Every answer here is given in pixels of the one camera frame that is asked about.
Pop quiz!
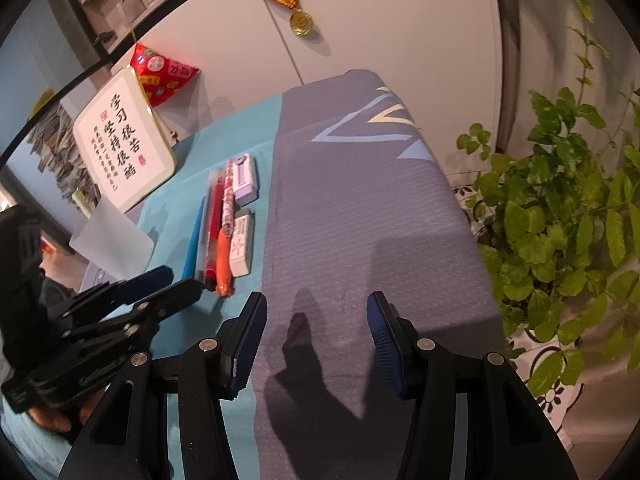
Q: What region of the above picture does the translucent plastic pen cup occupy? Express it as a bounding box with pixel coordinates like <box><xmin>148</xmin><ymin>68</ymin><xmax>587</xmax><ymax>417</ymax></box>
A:
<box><xmin>70</xmin><ymin>198</ymin><xmax>154</xmax><ymax>280</ymax></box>

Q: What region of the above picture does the blue pen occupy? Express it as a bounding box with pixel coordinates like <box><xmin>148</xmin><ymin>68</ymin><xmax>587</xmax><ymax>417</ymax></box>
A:
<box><xmin>181</xmin><ymin>200</ymin><xmax>205</xmax><ymax>280</ymax></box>

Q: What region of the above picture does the orange marker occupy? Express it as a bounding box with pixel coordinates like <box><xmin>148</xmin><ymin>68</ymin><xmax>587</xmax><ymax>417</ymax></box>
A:
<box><xmin>216</xmin><ymin>226</ymin><xmax>233</xmax><ymax>297</ymax></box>

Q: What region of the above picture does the white eraser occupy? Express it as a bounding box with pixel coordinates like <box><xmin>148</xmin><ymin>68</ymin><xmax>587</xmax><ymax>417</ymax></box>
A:
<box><xmin>229</xmin><ymin>209</ymin><xmax>254</xmax><ymax>278</ymax></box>

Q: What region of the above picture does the floral patterned pen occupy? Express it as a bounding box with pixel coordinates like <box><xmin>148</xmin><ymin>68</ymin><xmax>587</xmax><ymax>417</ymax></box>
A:
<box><xmin>221</xmin><ymin>159</ymin><xmax>234</xmax><ymax>238</ymax></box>

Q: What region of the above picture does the red pen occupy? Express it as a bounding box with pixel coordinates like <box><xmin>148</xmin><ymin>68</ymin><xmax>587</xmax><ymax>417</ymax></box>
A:
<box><xmin>204</xmin><ymin>176</ymin><xmax>224</xmax><ymax>290</ymax></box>

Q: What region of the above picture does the purple white correction tape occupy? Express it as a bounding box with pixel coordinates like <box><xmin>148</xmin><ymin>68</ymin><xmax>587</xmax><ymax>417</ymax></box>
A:
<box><xmin>232</xmin><ymin>153</ymin><xmax>258</xmax><ymax>207</ymax></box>

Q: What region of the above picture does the clear black gel pen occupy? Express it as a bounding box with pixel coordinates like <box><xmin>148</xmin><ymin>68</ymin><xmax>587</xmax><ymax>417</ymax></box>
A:
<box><xmin>195</xmin><ymin>170</ymin><xmax>224</xmax><ymax>287</ymax></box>

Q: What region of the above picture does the white patterned plant pot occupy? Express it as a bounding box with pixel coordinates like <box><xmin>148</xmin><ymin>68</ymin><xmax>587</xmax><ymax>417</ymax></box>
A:
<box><xmin>450</xmin><ymin>174</ymin><xmax>584</xmax><ymax>452</ymax></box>

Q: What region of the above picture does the framed calligraphy sign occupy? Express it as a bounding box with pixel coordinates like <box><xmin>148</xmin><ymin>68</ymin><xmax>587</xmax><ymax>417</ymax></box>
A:
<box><xmin>73</xmin><ymin>66</ymin><xmax>177</xmax><ymax>212</ymax></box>

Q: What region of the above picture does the stack of papers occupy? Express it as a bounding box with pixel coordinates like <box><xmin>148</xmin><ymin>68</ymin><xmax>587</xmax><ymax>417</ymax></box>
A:
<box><xmin>26</xmin><ymin>104</ymin><xmax>101</xmax><ymax>208</ymax></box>

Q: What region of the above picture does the red hanging pouch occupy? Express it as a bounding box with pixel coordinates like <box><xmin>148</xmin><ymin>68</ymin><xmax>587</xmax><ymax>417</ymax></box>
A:
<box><xmin>130</xmin><ymin>42</ymin><xmax>200</xmax><ymax>107</ymax></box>

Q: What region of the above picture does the green potted plant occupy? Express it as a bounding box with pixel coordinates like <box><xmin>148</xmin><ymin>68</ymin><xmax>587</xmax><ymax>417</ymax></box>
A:
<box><xmin>456</xmin><ymin>0</ymin><xmax>639</xmax><ymax>396</ymax></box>

